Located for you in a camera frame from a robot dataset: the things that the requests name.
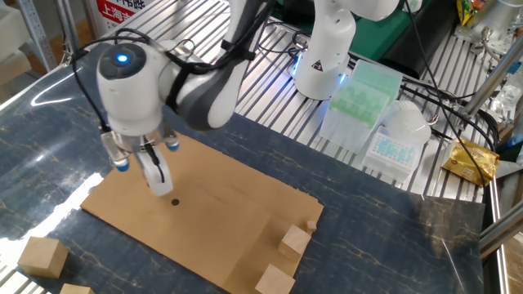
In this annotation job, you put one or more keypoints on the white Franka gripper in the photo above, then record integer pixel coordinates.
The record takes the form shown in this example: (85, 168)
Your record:
(157, 185)

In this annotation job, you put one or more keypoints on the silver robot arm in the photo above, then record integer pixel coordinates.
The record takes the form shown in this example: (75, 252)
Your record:
(496, 18)

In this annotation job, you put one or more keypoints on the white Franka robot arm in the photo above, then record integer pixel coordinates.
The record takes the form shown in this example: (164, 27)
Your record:
(130, 102)

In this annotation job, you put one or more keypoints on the black dot marker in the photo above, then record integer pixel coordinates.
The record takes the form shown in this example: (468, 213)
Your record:
(175, 202)

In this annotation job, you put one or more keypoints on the brown cardboard sheet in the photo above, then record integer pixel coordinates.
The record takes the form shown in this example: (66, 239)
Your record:
(229, 212)

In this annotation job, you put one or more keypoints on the large wooden cube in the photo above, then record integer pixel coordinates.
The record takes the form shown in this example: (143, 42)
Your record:
(77, 290)
(43, 257)
(274, 282)

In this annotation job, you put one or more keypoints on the medium wooden cube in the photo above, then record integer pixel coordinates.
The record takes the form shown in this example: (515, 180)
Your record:
(295, 241)

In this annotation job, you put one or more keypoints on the small wooden cube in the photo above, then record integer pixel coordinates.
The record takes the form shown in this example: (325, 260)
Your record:
(311, 225)

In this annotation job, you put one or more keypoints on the red white sign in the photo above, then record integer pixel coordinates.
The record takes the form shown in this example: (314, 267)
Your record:
(118, 12)

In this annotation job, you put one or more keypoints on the white foam box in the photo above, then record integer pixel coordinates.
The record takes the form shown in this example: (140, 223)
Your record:
(12, 32)

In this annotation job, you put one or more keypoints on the green pipette tip box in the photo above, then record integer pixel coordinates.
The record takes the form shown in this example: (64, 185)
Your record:
(355, 110)

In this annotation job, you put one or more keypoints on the dark blue marble mat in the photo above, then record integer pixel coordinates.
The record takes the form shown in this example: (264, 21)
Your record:
(367, 228)

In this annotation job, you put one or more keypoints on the blue white pipette tip box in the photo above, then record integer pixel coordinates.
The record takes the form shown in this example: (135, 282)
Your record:
(390, 155)

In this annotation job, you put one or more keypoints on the white plastic bowl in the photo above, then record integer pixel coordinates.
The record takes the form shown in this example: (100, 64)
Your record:
(408, 120)

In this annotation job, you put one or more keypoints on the black foam sheet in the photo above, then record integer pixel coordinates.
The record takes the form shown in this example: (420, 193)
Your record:
(425, 36)

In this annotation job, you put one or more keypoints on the gold snack packet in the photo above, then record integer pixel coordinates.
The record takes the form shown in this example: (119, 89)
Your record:
(470, 161)

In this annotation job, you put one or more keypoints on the yellow green snack packet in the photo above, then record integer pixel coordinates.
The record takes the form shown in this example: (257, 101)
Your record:
(466, 10)

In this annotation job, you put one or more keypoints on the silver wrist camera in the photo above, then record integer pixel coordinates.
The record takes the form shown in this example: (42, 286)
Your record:
(112, 149)

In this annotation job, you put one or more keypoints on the grey perforated shelf post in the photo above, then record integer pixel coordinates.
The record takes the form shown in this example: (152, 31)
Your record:
(38, 36)

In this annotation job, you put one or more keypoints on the aluminium frame profile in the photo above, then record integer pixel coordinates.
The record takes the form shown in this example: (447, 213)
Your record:
(502, 234)

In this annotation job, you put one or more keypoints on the slanted aluminium post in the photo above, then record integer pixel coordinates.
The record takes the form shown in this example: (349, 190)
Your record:
(490, 81)

